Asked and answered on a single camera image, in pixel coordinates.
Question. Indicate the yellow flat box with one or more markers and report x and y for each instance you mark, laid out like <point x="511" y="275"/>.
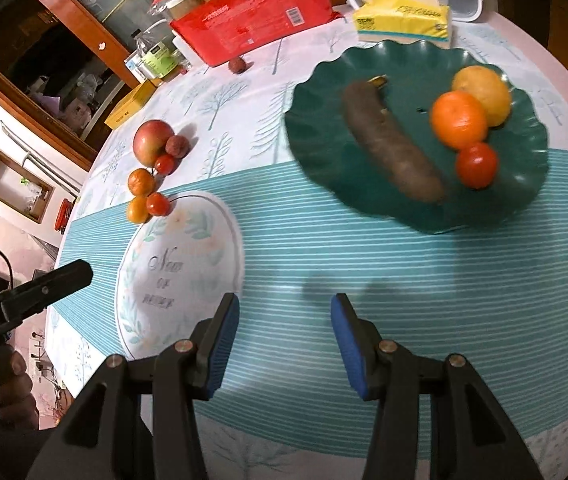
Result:
<point x="132" y="103"/>

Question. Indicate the small red tomato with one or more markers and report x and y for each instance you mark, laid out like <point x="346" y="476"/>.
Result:
<point x="165" y="164"/>

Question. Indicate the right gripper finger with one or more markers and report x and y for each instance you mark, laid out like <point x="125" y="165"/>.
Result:
<point x="35" y="296"/>

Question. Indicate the overripe dark brown banana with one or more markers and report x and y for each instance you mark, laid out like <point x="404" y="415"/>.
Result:
<point x="380" y="135"/>

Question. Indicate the green label glass bottle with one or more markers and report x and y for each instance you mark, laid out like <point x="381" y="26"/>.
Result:
<point x="159" y="57"/>

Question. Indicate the person's left hand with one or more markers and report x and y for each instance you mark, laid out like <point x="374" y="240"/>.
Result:
<point x="18" y="409"/>

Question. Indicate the yellow tissue pack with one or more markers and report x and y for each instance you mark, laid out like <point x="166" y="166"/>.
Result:
<point x="404" y="19"/>

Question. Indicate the red yellow apple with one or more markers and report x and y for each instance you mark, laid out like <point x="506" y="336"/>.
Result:
<point x="149" y="141"/>

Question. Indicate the wooden glass cabinet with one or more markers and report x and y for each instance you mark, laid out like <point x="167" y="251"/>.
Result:
<point x="63" y="65"/>

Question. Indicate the dark green scalloped plate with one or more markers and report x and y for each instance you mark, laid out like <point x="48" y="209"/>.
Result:
<point x="407" y="79"/>

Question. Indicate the yellow orange kumquat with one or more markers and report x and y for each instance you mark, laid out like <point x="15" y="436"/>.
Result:
<point x="137" y="212"/>

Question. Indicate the red yogurt multipack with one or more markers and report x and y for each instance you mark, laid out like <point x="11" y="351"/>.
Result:
<point x="219" y="30"/>

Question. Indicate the large yellow orange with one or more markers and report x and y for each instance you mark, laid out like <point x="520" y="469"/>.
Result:
<point x="489" y="89"/>

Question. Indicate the brown lychee near apple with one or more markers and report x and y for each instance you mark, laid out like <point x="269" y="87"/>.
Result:
<point x="177" y="146"/>

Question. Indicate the lone brown lychee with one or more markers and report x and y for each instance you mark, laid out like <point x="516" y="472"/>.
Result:
<point x="237" y="65"/>

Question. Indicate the red cherry tomato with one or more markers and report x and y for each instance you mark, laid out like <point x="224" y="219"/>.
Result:
<point x="476" y="166"/>
<point x="158" y="205"/>

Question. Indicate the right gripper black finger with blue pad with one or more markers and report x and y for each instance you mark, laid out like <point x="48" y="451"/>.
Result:
<point x="472" y="437"/>
<point x="136" y="419"/>

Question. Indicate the small orange mandarin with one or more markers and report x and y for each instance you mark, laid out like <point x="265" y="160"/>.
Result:
<point x="458" y="120"/>

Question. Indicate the small orange kumquat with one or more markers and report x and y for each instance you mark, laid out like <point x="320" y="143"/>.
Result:
<point x="141" y="182"/>

